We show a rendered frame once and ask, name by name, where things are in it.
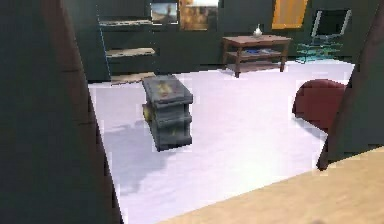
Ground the dark grey cart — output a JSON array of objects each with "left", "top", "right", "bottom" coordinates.
[{"left": 141, "top": 74, "right": 195, "bottom": 153}]

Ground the dark shelf with wooden boards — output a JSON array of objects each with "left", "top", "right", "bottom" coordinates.
[{"left": 95, "top": 3, "right": 159, "bottom": 86}]

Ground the brown wooden side table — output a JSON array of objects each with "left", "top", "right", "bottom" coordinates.
[{"left": 221, "top": 34, "right": 293, "bottom": 79}]

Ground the brown framed picture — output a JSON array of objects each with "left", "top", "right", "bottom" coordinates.
[{"left": 179, "top": 0, "right": 220, "bottom": 32}]

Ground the white vase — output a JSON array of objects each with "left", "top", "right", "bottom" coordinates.
[{"left": 252, "top": 23, "right": 264, "bottom": 39}]

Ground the small framed picture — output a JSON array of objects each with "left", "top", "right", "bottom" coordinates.
[{"left": 149, "top": 1, "right": 180, "bottom": 26}]

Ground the dark red armchair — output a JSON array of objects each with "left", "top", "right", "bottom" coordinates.
[{"left": 291, "top": 78, "right": 348, "bottom": 134}]

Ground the orange framed picture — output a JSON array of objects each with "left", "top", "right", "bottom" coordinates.
[{"left": 271, "top": 0, "right": 310, "bottom": 31}]

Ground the green glass television stand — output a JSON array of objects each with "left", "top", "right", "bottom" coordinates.
[{"left": 294, "top": 40, "right": 344, "bottom": 65}]

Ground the black television set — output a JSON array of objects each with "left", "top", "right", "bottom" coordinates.
[{"left": 310, "top": 8, "right": 353, "bottom": 42}]

